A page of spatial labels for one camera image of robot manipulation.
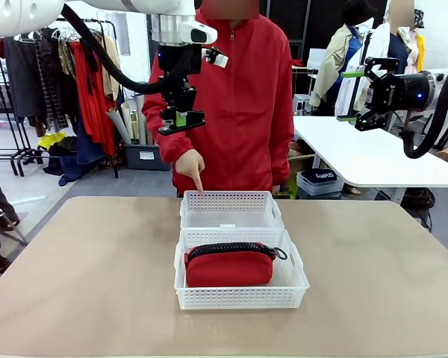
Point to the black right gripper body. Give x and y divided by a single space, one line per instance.
407 93

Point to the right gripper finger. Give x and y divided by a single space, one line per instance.
382 67
371 117

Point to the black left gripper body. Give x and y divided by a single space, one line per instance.
179 61

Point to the red zippered pencil case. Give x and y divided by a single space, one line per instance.
227 268

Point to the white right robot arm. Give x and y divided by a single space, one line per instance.
437 80

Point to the person left forearm red sleeve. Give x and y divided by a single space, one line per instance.
283 160

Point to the person right forearm red sleeve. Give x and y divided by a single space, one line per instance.
168 145

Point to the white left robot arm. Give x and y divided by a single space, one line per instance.
22 15

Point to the person right hand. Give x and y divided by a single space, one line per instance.
190 164

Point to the person left hand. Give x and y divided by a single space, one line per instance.
277 188

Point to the white hanging garment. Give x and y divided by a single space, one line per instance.
379 41

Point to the figure in navy top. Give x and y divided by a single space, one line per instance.
399 44

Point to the white rounded table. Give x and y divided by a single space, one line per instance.
358 156

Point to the yellow hanging garment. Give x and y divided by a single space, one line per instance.
420 46

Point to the pale tall cardboard tube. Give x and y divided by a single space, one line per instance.
139 123

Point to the mannequin in beige coat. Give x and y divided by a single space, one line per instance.
336 48

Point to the beige cardboard tube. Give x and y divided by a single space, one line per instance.
127 119

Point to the person torso red jacket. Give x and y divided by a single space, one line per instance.
239 112

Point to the grey storage bin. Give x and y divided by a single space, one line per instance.
142 156

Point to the grey cardboard tube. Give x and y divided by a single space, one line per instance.
119 127

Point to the black clothes rack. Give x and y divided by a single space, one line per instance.
114 112

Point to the beige hanging garment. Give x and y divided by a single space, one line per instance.
110 80

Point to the navy printed bag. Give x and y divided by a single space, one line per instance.
321 176

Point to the red hanging dress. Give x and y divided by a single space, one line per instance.
93 112

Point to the white storage crate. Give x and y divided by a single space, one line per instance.
317 190

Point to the black hanging scarf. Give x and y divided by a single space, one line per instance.
90 80

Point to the black bag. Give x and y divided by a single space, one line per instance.
420 197

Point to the white perforated plastic basket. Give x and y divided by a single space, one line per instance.
239 298
231 199

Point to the blue denim cloth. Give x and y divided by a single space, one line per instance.
86 153

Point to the green plastic object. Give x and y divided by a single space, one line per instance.
293 190

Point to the olive patterned hanging garment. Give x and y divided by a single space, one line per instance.
65 56

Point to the black checked hanging garment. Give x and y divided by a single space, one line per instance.
56 89

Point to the yellow cloth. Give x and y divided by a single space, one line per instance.
52 139

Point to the white pipe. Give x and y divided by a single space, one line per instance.
28 199

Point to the grey chair leg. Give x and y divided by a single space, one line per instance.
15 233

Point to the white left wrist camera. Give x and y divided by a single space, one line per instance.
221 60

